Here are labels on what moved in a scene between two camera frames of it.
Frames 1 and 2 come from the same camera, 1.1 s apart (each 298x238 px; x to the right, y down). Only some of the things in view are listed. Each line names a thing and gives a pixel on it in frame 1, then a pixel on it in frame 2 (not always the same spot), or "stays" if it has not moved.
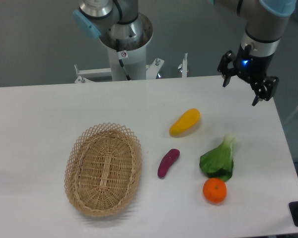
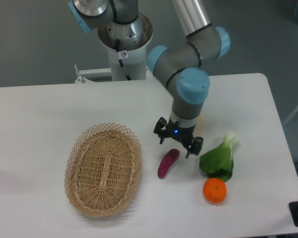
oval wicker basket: [103, 169] stays
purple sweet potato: [170, 157] stays
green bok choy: [218, 162] stays
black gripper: [251, 68] -> [183, 135]
